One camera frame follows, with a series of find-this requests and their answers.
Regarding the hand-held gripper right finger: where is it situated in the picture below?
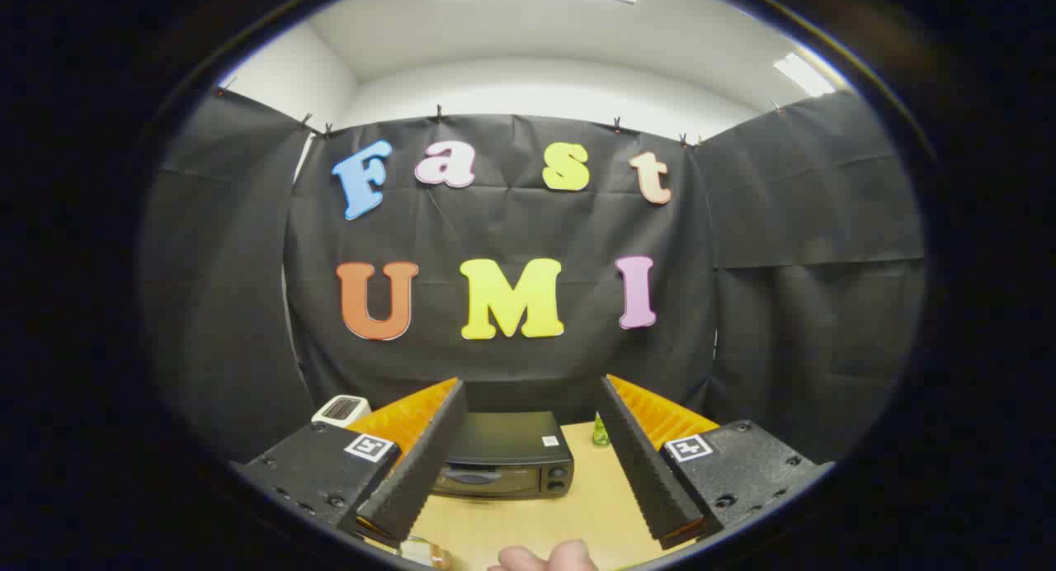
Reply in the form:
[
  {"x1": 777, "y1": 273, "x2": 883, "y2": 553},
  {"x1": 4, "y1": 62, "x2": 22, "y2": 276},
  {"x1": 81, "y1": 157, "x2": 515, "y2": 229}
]
[{"x1": 596, "y1": 375, "x2": 834, "y2": 551}]

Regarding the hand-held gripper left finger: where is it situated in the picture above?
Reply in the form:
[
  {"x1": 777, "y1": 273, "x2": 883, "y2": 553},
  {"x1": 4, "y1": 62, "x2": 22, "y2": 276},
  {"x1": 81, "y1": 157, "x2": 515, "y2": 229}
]
[{"x1": 233, "y1": 378, "x2": 469, "y2": 545}]

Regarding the toast sandwich with lettuce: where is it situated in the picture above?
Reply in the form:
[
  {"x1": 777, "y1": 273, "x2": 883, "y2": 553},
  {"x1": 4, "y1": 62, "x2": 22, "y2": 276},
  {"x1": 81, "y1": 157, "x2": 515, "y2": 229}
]
[{"x1": 401, "y1": 537, "x2": 451, "y2": 570}]

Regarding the black toaster oven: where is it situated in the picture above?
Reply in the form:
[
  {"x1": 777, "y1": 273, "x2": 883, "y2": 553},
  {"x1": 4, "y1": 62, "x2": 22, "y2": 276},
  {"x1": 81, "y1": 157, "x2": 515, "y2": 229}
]
[{"x1": 429, "y1": 412, "x2": 575, "y2": 499}]

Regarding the white pop-up toaster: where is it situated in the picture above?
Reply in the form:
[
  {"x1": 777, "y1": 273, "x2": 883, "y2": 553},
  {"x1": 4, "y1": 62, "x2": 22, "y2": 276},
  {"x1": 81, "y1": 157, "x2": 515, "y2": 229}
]
[{"x1": 312, "y1": 394, "x2": 372, "y2": 428}]

